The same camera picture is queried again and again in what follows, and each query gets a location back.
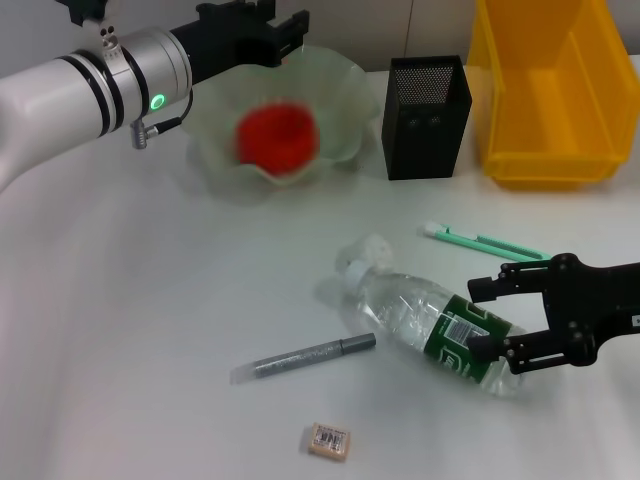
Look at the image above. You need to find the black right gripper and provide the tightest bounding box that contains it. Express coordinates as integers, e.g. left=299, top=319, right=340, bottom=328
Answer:
left=467, top=253, right=640, bottom=376

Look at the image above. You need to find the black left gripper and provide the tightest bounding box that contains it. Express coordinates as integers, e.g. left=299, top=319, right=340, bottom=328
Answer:
left=169, top=0, right=311, bottom=86

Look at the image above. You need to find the clear water bottle green label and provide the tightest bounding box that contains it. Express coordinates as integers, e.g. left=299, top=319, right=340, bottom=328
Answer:
left=342, top=258, right=529, bottom=399

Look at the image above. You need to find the white paper ball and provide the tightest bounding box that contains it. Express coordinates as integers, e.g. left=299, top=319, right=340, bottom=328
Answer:
left=339, top=235, right=395, bottom=274

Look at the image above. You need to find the mint green utility knife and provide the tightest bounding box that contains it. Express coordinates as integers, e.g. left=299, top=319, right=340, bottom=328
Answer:
left=418, top=222, right=552, bottom=261

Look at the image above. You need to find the green glass fruit bowl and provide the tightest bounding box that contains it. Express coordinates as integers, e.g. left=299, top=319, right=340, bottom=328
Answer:
left=182, top=44, right=381, bottom=190

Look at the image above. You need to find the black mesh pen holder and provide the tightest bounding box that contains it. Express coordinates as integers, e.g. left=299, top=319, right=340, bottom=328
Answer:
left=381, top=54, right=474, bottom=181

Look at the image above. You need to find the silver glitter marker pen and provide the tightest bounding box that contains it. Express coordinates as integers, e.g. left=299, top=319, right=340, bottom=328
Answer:
left=229, top=332, right=377, bottom=386

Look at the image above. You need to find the beige eraser with barcode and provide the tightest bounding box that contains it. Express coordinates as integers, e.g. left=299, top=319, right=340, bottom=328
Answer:
left=305, top=422, right=353, bottom=457

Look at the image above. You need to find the yellow plastic bin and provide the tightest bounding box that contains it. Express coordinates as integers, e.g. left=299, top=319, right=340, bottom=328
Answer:
left=465, top=0, right=640, bottom=192

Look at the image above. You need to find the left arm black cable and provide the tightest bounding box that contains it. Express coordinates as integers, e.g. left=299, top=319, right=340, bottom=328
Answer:
left=130, top=89, right=195, bottom=150

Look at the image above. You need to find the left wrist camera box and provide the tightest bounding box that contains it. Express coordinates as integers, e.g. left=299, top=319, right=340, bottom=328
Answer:
left=54, top=0, right=109, bottom=25

